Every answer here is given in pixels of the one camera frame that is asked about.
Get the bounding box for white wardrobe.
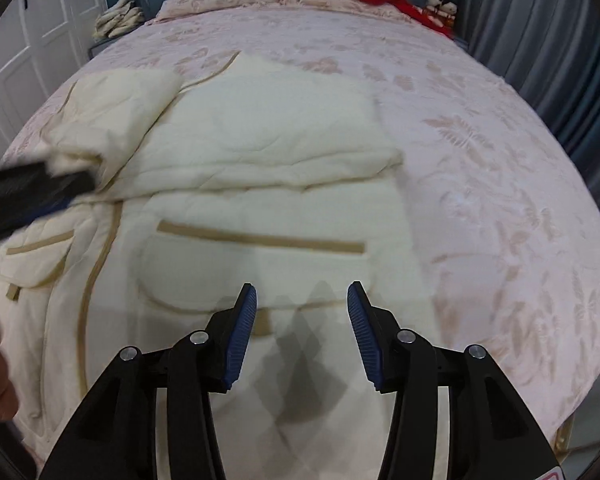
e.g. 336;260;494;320
0;0;109;133

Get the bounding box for cream quilted jacket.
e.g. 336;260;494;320
0;50;448;480

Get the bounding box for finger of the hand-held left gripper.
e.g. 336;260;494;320
42;167;95;213

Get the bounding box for blue nightstand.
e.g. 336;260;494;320
87;35;128;63

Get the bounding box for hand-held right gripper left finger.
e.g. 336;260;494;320
40;283;258;480

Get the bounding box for striped folded cloth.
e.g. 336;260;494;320
94;0;145;40

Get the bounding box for pink floral bedspread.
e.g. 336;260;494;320
0;0;600;480

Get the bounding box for white plush toy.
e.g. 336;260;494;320
424;0;460;30

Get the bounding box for grey curtain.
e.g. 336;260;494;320
460;0;600;186

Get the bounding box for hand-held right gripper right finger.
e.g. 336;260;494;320
346;281;567;480

